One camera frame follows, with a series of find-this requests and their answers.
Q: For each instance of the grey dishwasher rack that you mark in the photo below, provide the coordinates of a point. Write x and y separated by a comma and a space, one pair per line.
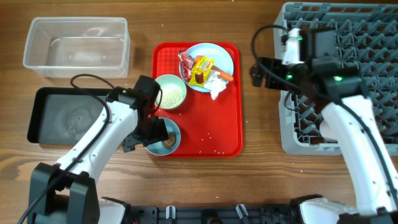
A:
366, 38

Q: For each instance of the white tissue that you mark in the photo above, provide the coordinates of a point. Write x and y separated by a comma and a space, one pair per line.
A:
215, 84

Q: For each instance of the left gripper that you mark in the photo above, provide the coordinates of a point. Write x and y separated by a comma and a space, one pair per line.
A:
144, 137

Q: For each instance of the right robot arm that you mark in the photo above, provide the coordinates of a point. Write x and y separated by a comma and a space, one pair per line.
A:
310, 67

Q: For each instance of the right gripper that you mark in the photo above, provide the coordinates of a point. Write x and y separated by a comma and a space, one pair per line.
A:
273, 65

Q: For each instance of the brown chocolate cookie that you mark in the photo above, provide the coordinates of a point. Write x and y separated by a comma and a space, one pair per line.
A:
170, 142

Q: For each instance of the yellow snack wrapper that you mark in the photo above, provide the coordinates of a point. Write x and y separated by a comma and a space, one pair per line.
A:
201, 70

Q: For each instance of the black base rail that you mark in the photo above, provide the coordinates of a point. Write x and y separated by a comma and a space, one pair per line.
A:
266, 214

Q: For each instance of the orange carrot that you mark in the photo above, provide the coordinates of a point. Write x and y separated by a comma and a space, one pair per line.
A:
222, 74

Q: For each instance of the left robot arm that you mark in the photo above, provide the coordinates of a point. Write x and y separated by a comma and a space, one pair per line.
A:
66, 191

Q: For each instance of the light blue bowl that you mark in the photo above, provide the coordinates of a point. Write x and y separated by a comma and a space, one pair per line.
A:
165, 148

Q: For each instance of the black plastic tray bin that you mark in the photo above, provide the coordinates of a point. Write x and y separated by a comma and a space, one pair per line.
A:
61, 116

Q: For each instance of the clear plastic bin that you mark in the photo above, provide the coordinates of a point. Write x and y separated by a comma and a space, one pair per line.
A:
62, 47

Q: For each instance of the red serving tray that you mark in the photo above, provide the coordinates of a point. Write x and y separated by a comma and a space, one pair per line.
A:
210, 128

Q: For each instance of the light blue plate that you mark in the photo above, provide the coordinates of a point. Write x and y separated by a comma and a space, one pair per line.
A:
223, 59

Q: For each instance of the red snack wrapper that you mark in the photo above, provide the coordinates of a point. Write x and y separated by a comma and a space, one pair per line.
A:
187, 64

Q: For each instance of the pink plastic cup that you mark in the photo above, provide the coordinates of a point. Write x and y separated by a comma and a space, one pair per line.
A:
328, 131

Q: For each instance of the green bowl with rice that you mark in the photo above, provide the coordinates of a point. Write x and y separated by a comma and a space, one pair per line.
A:
174, 92

